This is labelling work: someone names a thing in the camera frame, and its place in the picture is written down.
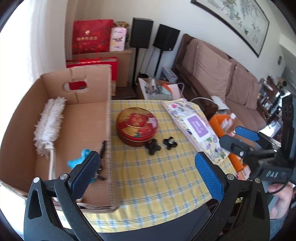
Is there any small open box of clutter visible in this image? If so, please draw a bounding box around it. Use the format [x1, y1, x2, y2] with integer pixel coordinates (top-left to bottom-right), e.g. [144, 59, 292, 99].
[138, 77, 184, 100]

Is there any red gift bag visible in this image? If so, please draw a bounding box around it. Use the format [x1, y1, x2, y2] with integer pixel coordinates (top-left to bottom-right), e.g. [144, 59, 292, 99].
[73, 20, 114, 54]

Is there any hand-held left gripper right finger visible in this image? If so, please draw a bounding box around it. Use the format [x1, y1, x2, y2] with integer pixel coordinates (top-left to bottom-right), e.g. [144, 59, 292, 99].
[195, 152, 271, 241]

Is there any white fluffy duster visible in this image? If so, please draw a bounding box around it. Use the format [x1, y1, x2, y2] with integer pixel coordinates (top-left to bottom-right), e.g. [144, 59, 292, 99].
[33, 97, 67, 180]

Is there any brown sofa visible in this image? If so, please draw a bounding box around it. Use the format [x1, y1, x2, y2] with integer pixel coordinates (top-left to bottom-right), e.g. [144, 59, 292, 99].
[174, 34, 281, 127]

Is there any brown sofa cushion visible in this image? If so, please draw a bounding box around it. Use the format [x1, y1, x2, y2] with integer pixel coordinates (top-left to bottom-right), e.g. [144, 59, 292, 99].
[225, 62, 260, 109]
[193, 42, 234, 102]

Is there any red round tin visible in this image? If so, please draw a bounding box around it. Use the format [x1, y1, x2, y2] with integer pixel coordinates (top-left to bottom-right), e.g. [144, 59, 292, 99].
[116, 107, 159, 147]

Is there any wooden shelf with items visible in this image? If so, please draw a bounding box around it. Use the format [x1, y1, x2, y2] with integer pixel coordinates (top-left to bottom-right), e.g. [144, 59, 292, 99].
[257, 74, 287, 121]

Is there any black speaker stand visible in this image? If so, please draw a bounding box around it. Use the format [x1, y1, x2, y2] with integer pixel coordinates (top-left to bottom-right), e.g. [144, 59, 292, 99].
[154, 49, 163, 79]
[132, 47, 140, 90]

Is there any gold wrapped package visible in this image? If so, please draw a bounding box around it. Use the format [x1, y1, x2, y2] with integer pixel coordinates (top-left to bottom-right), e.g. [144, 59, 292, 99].
[115, 21, 132, 42]

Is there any framed ink painting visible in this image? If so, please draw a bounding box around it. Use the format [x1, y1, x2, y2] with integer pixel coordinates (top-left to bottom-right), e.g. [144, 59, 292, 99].
[191, 0, 270, 58]

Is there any pink tissue pack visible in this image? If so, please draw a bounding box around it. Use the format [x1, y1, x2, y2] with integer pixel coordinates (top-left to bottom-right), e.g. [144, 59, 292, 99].
[109, 27, 127, 52]

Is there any brown cardboard box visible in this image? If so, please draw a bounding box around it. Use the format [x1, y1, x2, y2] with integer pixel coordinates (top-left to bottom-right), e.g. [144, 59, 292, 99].
[0, 65, 119, 212]
[73, 47, 136, 87]

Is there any black strap with clip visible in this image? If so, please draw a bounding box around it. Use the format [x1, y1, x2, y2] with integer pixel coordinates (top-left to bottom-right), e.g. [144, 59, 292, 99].
[96, 140, 107, 181]

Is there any white rounded appliance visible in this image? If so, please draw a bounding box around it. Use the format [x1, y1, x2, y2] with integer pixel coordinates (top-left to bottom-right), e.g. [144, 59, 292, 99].
[211, 95, 229, 111]

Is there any floral wet wipes pack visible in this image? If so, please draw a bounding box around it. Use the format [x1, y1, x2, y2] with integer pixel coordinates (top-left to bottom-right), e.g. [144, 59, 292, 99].
[161, 98, 230, 163]

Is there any blue and white carton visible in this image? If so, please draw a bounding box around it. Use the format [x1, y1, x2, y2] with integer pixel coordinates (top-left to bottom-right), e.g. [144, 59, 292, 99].
[161, 67, 178, 83]

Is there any blue silicone funnel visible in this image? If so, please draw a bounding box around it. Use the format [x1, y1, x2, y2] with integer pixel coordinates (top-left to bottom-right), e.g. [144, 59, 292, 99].
[67, 149, 91, 169]

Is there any yellow checked tablecloth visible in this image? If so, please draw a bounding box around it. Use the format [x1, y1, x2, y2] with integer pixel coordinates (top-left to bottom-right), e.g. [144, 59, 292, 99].
[57, 98, 236, 233]

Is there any red gift box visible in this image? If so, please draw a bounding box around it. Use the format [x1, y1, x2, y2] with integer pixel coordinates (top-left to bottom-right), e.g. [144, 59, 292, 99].
[66, 57, 118, 95]

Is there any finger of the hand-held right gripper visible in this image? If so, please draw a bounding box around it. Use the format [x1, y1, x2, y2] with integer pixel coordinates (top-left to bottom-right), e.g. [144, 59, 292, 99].
[219, 135, 277, 167]
[235, 126, 281, 151]

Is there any white cable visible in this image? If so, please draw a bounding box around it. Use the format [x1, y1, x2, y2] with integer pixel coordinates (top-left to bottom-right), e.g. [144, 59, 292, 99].
[177, 82, 213, 102]

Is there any clear plastic bottle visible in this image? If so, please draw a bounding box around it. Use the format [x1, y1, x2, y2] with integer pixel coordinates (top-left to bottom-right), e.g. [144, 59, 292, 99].
[222, 113, 237, 130]

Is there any closed brown cardboard box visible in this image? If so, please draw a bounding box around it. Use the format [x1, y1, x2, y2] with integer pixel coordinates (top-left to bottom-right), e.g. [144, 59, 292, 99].
[73, 47, 136, 87]

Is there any person's right hand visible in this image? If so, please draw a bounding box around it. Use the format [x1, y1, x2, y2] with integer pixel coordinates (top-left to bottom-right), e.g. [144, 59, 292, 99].
[268, 182, 296, 219]

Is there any black speaker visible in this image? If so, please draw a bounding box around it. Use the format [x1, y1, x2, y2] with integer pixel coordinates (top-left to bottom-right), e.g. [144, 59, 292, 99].
[153, 24, 181, 51]
[129, 18, 154, 49]

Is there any orange cardboard box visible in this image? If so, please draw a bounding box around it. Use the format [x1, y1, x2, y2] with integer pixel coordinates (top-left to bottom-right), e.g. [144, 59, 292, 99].
[209, 113, 255, 181]

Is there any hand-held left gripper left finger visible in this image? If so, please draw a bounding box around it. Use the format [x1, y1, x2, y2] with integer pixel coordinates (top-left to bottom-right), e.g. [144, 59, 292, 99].
[23, 151, 109, 241]

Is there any white curtain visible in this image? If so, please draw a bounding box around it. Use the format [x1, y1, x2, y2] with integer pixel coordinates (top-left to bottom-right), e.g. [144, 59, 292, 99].
[5, 0, 72, 79]

